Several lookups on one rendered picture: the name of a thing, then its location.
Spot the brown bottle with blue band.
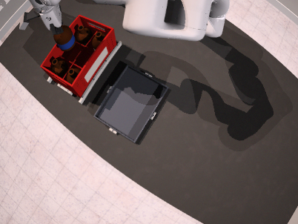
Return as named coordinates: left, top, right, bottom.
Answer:
left=53, top=25, right=76, bottom=51

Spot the brown round bottle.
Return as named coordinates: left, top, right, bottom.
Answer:
left=67, top=68, right=80, bottom=84

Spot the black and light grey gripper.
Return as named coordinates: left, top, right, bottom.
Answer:
left=39, top=4, right=64, bottom=35

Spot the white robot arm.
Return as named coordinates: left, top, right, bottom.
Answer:
left=19, top=0, right=230, bottom=41

